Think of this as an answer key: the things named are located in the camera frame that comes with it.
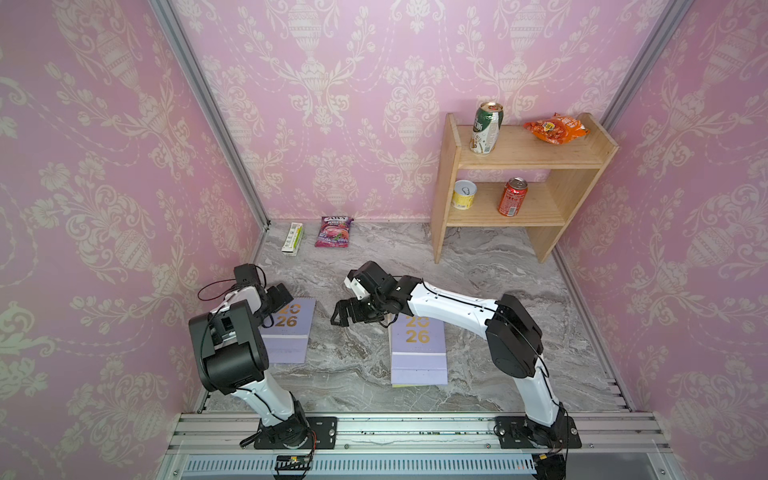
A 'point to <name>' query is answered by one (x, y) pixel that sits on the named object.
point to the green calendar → (414, 385)
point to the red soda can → (512, 196)
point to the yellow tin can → (463, 194)
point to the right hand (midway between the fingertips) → (344, 320)
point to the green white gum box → (293, 239)
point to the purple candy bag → (333, 232)
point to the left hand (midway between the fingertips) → (277, 304)
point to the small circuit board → (293, 462)
